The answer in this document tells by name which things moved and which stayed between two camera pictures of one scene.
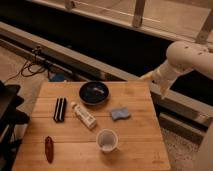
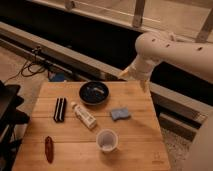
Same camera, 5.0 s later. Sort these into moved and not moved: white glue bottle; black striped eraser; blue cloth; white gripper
Moved: white gripper
Not moved: white glue bottle; blue cloth; black striped eraser
